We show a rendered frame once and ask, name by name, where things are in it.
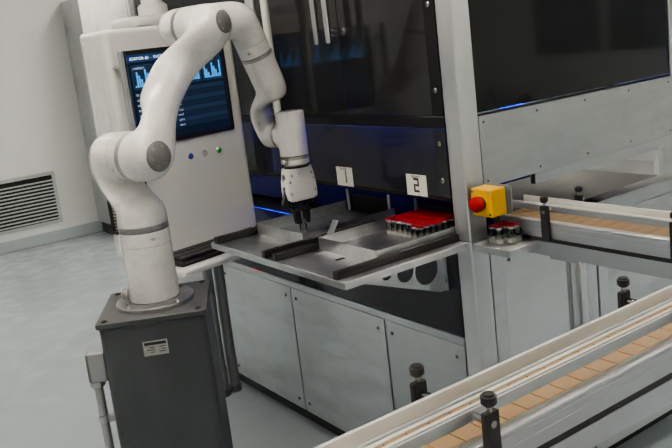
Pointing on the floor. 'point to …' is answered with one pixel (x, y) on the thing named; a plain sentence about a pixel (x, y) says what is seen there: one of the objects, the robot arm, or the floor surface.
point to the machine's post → (463, 149)
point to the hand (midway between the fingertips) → (302, 216)
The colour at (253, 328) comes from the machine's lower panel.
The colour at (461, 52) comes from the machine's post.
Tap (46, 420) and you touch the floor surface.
